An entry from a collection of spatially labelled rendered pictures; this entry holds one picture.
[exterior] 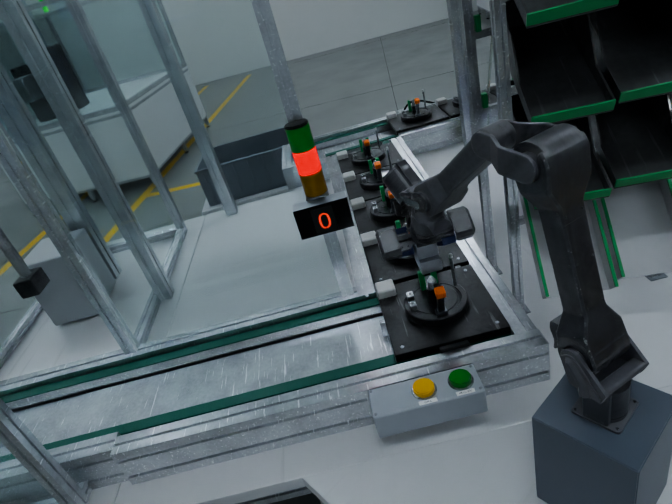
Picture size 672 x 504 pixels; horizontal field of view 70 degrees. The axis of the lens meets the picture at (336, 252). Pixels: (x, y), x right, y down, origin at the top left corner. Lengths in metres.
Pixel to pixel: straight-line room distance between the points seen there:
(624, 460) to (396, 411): 0.37
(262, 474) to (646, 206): 0.95
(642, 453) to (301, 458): 0.60
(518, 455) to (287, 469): 0.43
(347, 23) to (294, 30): 1.15
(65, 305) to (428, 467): 1.30
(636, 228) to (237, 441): 0.92
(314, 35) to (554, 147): 10.99
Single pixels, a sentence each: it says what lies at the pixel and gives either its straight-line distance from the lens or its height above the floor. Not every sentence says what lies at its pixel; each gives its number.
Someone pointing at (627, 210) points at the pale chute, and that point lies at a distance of 1.17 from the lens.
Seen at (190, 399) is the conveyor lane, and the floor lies 0.92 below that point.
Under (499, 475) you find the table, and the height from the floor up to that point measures 0.86.
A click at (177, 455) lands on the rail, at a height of 0.91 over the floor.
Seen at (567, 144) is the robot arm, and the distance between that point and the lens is 0.60.
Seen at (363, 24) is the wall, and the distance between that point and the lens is 11.44.
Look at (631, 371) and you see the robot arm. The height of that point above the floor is 1.14.
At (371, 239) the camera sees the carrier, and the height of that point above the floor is 0.99.
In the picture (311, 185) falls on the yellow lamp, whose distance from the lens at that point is 1.02.
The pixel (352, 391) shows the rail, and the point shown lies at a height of 0.96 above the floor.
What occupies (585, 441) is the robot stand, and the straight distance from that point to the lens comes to 0.76.
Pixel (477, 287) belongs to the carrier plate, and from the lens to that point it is 1.15.
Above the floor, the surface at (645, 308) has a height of 0.86.
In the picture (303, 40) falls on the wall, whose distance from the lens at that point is 11.54.
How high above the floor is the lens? 1.67
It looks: 30 degrees down
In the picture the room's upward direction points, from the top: 17 degrees counter-clockwise
